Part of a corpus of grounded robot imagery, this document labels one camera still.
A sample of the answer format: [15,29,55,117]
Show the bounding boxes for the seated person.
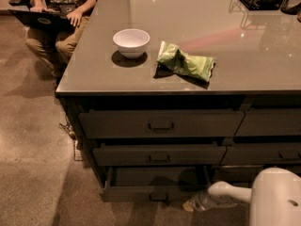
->
[25,0,97,78]

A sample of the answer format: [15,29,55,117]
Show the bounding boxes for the dark drawer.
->
[102,166,210,202]
[78,110,244,138]
[206,164,301,182]
[236,109,301,137]
[221,143,301,166]
[93,143,226,166]

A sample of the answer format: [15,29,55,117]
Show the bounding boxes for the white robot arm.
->
[182,168,301,226]

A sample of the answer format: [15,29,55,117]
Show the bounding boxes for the black laptop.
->
[9,9,73,32]

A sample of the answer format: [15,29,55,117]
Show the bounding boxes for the white ceramic bowl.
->
[113,28,151,59]

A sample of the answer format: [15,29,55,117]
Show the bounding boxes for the cables on floor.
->
[57,116,83,162]

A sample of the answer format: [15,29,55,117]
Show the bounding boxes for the dark cabinet island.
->
[57,0,301,194]

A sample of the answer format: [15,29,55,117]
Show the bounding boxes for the green crumpled chip bag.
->
[157,40,215,82]

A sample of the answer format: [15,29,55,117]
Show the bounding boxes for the dark object top right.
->
[280,0,301,15]

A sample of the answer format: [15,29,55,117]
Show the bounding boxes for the black office chair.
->
[8,0,31,8]

